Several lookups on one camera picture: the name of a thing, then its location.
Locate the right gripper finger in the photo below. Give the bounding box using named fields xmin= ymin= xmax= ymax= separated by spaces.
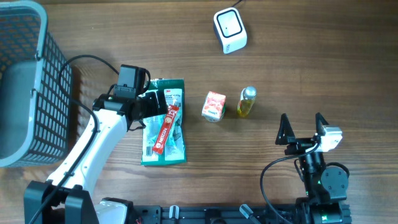
xmin=315 ymin=113 xmax=329 ymax=136
xmin=275 ymin=113 xmax=295 ymax=145

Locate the red Nescafe coffee stick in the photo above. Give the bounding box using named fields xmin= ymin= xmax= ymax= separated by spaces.
xmin=152 ymin=105 xmax=179 ymax=154

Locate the yellow oil bottle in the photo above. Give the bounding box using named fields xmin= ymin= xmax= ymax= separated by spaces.
xmin=237 ymin=86 xmax=257 ymax=118

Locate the pink Kleenex tissue pack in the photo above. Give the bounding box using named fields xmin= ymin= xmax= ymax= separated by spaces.
xmin=201 ymin=91 xmax=226 ymax=122

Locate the mint green wipes sachet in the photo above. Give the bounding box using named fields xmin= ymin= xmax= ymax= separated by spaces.
xmin=144 ymin=115 xmax=180 ymax=156

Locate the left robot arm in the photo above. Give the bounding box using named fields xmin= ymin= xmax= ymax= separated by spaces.
xmin=24 ymin=65 xmax=167 ymax=223

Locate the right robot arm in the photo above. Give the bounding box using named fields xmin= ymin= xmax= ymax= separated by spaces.
xmin=275 ymin=113 xmax=352 ymax=224

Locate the white barcode scanner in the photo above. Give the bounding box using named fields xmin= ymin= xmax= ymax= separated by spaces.
xmin=213 ymin=7 xmax=248 ymax=54

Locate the grey plastic mesh basket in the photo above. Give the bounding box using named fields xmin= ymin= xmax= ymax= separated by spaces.
xmin=1 ymin=1 xmax=73 ymax=167

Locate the right camera black cable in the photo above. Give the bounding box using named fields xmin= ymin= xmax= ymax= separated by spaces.
xmin=260 ymin=142 xmax=321 ymax=224

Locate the camera black cable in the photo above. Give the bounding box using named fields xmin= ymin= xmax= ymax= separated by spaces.
xmin=260 ymin=142 xmax=321 ymax=224
xmin=27 ymin=55 xmax=121 ymax=224

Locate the left camera black cable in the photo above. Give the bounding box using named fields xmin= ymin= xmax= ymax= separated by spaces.
xmin=27 ymin=55 xmax=121 ymax=224

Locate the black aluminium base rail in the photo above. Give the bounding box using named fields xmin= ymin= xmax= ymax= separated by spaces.
xmin=130 ymin=204 xmax=353 ymax=224

